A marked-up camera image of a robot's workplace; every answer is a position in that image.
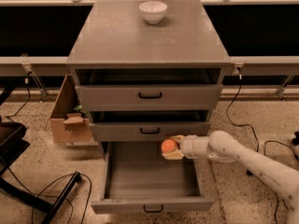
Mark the grey middle drawer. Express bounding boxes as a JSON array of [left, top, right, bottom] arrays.
[[90, 110, 210, 142]]

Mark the grey bottom drawer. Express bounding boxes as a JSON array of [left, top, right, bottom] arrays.
[[92, 142, 213, 214]]

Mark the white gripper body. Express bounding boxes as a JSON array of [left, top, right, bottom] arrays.
[[179, 135, 211, 159]]

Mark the orange fruit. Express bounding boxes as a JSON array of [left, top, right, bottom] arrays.
[[161, 139, 178, 153]]

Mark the black metal stand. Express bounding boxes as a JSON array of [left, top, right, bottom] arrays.
[[0, 90, 83, 224]]

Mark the grey top drawer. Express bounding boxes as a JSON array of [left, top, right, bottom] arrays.
[[76, 68, 222, 111]]

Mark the black looped cable right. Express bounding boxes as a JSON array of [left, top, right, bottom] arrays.
[[263, 140, 299, 224]]

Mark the black hanging cable left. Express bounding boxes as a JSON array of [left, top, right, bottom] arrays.
[[5, 71, 33, 121]]

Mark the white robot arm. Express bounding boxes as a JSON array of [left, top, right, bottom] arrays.
[[161, 131, 299, 224]]

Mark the grey drawer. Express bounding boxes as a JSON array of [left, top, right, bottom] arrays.
[[76, 68, 222, 111], [90, 110, 210, 142], [92, 142, 213, 214]]

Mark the cardboard box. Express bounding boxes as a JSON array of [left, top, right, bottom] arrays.
[[50, 75, 93, 143]]

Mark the grey drawer cabinet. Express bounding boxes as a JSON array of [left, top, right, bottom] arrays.
[[66, 0, 234, 158]]

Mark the black cable left floor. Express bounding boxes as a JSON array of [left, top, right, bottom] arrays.
[[0, 159, 93, 224]]

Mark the white ceramic bowl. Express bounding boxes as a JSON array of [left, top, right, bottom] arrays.
[[139, 1, 167, 24]]

